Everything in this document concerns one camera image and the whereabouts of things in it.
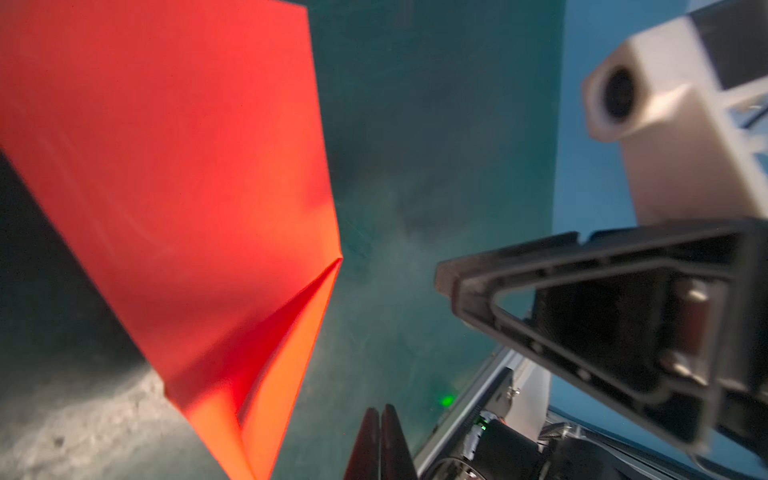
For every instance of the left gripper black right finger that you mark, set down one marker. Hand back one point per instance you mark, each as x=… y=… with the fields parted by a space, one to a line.
x=396 y=462

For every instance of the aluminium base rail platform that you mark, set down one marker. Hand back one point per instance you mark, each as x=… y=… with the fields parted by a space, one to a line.
x=492 y=389

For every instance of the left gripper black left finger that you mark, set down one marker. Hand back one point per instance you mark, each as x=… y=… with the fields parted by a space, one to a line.
x=363 y=463

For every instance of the red square paper sheet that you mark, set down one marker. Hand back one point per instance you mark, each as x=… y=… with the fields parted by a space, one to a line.
x=177 y=148

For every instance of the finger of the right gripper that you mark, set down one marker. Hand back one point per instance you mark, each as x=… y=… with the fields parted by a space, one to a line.
x=665 y=324

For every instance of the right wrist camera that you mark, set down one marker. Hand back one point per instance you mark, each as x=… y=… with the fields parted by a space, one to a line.
x=665 y=96

